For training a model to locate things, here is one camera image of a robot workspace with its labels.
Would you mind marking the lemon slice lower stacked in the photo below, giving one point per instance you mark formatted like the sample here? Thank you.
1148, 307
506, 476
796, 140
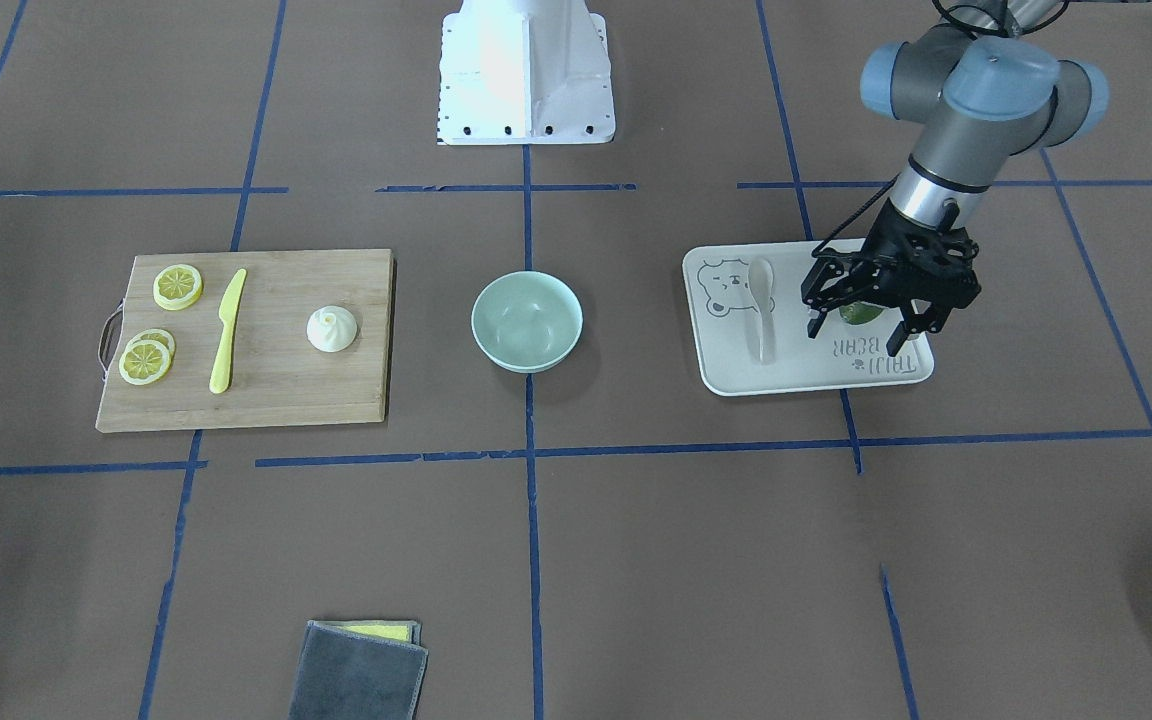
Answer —
165, 338

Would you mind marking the yellow plastic knife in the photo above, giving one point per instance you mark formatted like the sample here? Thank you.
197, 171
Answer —
221, 372

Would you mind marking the white steamed bun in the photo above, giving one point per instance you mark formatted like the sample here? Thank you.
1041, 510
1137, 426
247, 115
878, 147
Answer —
331, 328

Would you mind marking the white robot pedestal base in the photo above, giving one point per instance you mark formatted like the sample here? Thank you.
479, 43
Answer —
525, 73

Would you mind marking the cream bear serving tray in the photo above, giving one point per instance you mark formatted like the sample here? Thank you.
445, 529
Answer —
726, 324

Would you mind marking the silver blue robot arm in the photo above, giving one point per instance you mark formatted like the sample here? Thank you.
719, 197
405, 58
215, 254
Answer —
982, 94

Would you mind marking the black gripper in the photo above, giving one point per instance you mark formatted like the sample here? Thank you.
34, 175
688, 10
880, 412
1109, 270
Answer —
899, 243

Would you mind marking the lemon slice upper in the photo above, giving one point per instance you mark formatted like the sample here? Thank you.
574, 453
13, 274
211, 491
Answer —
177, 287

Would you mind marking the light green bowl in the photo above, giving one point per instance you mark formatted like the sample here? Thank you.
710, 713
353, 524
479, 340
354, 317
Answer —
527, 322

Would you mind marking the wooden cutting board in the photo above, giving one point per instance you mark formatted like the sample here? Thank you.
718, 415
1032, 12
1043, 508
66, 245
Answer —
278, 378

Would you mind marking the lemon slice single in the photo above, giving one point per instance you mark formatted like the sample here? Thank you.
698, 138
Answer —
144, 362

